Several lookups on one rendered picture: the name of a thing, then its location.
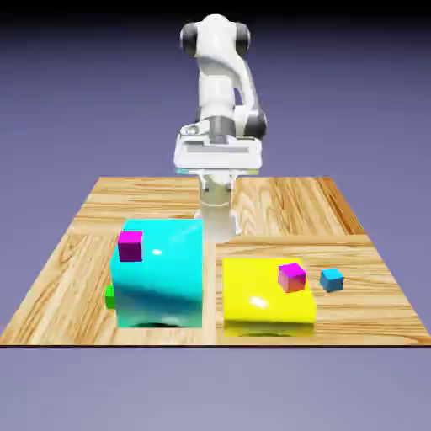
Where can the small green cube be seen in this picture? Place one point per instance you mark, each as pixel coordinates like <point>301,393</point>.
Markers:
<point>109,296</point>

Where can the small blue cube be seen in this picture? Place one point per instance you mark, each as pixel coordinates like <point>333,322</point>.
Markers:
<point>332,279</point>

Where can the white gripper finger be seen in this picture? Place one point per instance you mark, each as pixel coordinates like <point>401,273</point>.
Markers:
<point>204,181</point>
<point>230,181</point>

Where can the large cyan box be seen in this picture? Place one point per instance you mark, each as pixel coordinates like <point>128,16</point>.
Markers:
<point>161,276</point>

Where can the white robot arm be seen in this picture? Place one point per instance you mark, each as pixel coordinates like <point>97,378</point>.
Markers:
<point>215,60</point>

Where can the small magenta cube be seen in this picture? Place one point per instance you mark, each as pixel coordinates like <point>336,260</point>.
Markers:
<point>130,247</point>
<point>291,277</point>

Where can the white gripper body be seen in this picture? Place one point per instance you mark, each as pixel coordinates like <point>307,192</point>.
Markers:
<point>217,155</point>

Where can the large yellow box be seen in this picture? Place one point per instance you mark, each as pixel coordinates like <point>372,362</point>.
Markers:
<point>259,296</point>

